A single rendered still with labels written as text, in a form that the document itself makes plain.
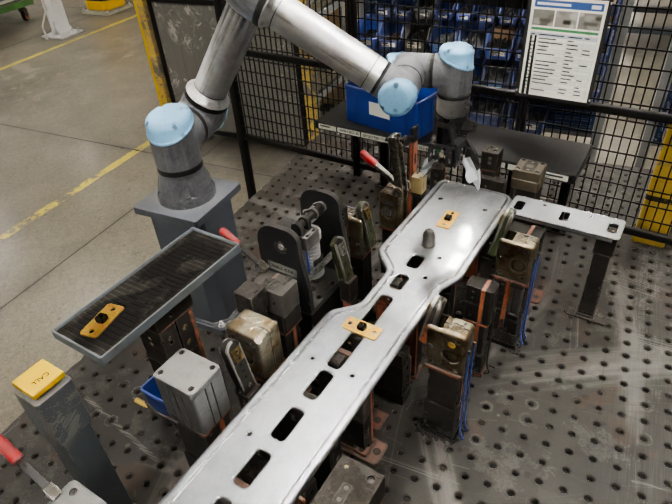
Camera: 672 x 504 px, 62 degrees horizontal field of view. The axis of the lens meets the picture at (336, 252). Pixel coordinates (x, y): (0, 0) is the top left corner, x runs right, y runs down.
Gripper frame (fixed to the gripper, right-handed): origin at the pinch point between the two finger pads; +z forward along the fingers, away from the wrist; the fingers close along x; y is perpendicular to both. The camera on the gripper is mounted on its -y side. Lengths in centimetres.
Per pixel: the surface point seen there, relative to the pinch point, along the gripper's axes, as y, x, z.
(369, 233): 18.6, -13.8, 8.6
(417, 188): -6.1, -12.1, 8.4
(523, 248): 8.3, 22.3, 7.7
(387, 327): 43.8, 4.6, 10.7
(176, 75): -141, -258, 59
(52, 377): 94, -31, -6
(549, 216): -13.4, 23.1, 11.7
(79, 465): 98, -31, 15
